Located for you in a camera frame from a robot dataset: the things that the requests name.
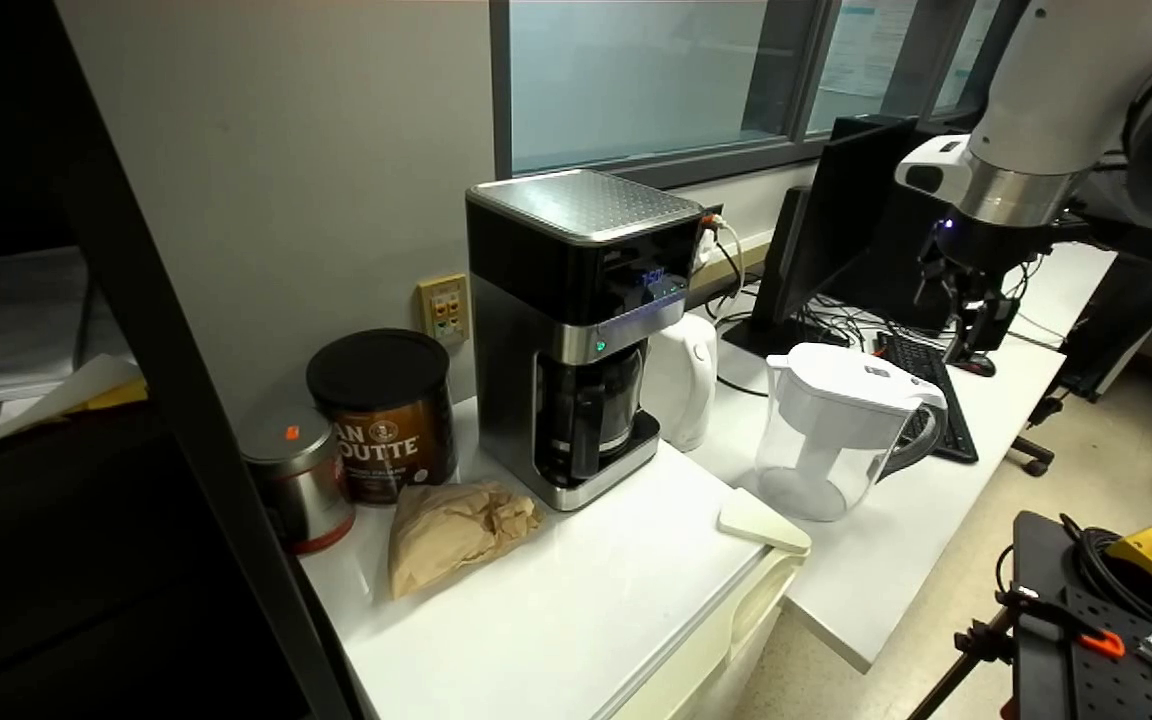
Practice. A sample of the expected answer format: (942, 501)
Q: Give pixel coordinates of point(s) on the black office chair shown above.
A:
(1120, 321)

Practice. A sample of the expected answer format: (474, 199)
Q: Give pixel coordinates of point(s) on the black shelf frame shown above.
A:
(163, 344)

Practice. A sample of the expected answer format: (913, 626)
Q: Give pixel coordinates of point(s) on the black perforated cart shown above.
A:
(1050, 681)

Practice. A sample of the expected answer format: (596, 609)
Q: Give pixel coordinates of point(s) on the beige wall outlet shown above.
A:
(442, 308)

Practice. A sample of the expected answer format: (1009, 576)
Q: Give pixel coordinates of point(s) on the black tripod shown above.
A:
(969, 660)

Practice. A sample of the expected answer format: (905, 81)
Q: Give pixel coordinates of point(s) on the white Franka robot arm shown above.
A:
(1082, 81)

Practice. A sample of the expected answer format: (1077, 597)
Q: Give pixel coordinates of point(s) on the brown coffee canister black lid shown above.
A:
(380, 420)

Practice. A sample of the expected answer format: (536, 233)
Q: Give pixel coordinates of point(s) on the black computer mouse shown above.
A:
(978, 367)

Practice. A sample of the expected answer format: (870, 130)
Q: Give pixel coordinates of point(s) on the bag of brown coffee filters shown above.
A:
(448, 529)

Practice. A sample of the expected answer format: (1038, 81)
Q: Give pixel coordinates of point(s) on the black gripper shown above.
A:
(978, 262)

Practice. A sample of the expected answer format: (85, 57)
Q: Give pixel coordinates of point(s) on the glass coffee carafe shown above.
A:
(596, 401)

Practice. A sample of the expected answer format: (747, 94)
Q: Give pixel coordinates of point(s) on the white water filter pitcher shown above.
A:
(831, 425)

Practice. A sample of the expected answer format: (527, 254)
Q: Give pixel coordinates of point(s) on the black keyboard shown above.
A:
(947, 412)

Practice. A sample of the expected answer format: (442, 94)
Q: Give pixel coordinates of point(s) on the stack of papers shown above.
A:
(18, 344)

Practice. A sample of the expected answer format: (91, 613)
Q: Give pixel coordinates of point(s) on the orange clamp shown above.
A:
(1106, 645)

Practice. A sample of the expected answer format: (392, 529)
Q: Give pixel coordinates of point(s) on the black computer monitor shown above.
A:
(841, 215)

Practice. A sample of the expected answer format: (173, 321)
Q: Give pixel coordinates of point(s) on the small metal can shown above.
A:
(308, 495)

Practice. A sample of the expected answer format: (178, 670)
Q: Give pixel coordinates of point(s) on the white folded cloth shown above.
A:
(763, 523)

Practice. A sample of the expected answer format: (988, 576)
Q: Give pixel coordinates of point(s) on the white electric kettle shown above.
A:
(680, 380)

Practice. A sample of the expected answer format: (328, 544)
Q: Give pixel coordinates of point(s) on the black and silver coffeemaker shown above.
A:
(563, 295)

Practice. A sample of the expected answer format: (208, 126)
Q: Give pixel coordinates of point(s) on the dark window frame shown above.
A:
(658, 152)

